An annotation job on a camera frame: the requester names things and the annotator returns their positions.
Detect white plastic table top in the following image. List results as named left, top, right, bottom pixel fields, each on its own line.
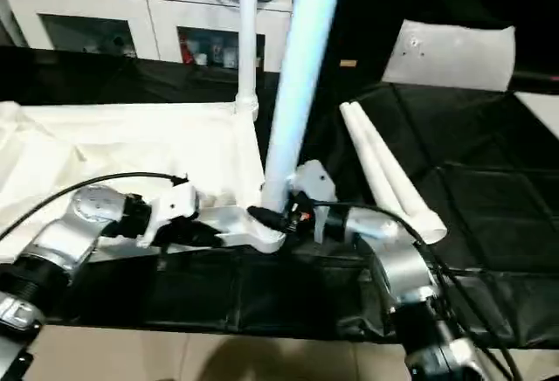
left=0, top=100, right=289, bottom=264

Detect white plastic table leg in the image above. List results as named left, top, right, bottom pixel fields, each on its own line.
left=339, top=103, right=411, bottom=216
left=234, top=0, right=261, bottom=121
left=259, top=0, right=349, bottom=218
left=348, top=100, right=449, bottom=244

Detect white cabinet with glass doors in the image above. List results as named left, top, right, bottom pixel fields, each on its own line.
left=0, top=0, right=295, bottom=74

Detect flat white board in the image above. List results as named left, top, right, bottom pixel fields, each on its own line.
left=517, top=91, right=559, bottom=137

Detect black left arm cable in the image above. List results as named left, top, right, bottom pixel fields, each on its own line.
left=0, top=171, right=189, bottom=242

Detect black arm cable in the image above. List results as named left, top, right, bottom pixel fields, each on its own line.
left=0, top=171, right=189, bottom=242
left=307, top=197, right=525, bottom=381

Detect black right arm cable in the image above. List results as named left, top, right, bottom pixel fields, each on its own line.
left=307, top=197, right=525, bottom=381

